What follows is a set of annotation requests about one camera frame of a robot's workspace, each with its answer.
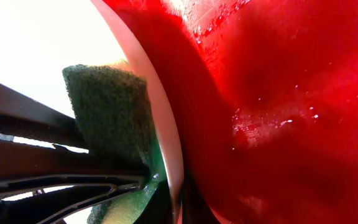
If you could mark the red plastic tray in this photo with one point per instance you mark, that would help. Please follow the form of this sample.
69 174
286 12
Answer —
265 99

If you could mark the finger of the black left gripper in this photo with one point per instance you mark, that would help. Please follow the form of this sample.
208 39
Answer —
44 185
24 117

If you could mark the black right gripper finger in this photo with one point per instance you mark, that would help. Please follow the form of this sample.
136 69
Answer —
159 208

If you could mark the green yellow sponge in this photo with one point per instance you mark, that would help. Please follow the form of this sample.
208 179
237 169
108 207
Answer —
113 113

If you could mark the white plate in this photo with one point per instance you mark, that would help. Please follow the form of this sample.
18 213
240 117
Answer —
40 38

